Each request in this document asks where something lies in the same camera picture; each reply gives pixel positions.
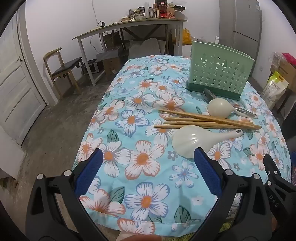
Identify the yellow plastic bag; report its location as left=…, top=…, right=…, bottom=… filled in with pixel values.
left=182, top=28, right=192, bottom=45

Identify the brown cardboard box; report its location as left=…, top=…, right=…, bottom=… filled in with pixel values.
left=102, top=56, right=123, bottom=75

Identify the floral blue blanket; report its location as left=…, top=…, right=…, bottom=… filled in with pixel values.
left=72, top=54, right=292, bottom=237

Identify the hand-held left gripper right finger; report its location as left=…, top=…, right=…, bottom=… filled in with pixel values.
left=192, top=147, right=274, bottom=241

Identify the pile of assorted packages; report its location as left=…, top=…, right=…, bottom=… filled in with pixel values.
left=120, top=0, right=186, bottom=22

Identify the grey refrigerator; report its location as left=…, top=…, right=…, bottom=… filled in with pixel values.
left=219, top=0, right=263, bottom=61

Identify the red drink bottle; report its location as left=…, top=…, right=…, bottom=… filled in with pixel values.
left=158, top=2, right=168, bottom=18

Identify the white panelled door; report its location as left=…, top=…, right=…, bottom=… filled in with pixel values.
left=0, top=21, right=48, bottom=142

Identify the wooden chair with dark seat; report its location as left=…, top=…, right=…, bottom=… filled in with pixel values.
left=43, top=47, right=84, bottom=93

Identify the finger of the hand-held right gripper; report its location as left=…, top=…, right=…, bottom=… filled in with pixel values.
left=265, top=171, right=281, bottom=197
left=263, top=153, right=293, bottom=186

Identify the clear crumpled plastic bag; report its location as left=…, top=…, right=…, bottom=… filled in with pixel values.
left=269, top=52, right=288, bottom=67

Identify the grey pillow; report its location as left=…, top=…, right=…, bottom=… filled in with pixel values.
left=128, top=38, right=167, bottom=59

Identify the white long desk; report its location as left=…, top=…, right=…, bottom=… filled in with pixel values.
left=72, top=18, right=188, bottom=87

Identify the white plastic rice paddle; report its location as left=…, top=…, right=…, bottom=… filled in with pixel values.
left=172, top=125, right=243, bottom=161

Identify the small black stool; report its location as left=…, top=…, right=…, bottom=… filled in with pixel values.
left=82, top=59, right=99, bottom=75

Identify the cream round spoon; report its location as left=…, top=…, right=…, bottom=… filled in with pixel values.
left=207, top=98, right=232, bottom=117

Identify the green shaggy rug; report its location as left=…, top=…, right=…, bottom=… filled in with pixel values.
left=217, top=218, right=241, bottom=235

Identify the metal spoon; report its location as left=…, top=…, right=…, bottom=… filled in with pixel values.
left=231, top=107, right=258, bottom=118
left=203, top=88, right=217, bottom=100

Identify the pink plastic bag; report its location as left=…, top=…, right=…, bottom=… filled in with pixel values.
left=282, top=53, right=296, bottom=66

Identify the green perforated utensil holder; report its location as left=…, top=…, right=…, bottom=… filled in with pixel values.
left=186, top=40, right=255, bottom=101

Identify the wooden chopstick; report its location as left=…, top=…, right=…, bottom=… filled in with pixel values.
left=164, top=123, right=222, bottom=128
left=165, top=117, right=262, bottom=130
left=153, top=124, right=255, bottom=131

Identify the yellow and white rice bag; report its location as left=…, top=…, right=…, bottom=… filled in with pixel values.
left=262, top=71, right=289, bottom=105

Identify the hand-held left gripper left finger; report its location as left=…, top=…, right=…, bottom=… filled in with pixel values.
left=25, top=148, right=109, bottom=241

